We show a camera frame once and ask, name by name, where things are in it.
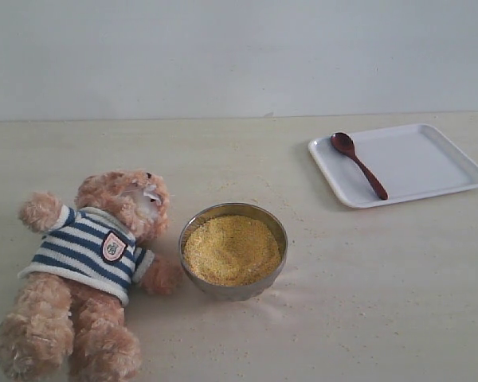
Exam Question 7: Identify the yellow millet grains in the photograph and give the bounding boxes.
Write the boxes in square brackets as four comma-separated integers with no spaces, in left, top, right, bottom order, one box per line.
[184,215,282,287]

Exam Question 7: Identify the steel bowl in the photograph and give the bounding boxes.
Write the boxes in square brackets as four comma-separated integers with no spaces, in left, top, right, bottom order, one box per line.
[178,202,288,302]

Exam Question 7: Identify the dark red wooden spoon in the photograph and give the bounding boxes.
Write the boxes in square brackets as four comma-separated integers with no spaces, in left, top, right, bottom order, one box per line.
[331,132,389,201]

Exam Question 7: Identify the white rectangular tray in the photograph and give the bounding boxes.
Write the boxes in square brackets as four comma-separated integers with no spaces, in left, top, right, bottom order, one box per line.
[308,123,478,209]

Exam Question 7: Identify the teddy bear striped sweater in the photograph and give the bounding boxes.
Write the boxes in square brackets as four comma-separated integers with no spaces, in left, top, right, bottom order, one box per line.
[0,170,183,381]

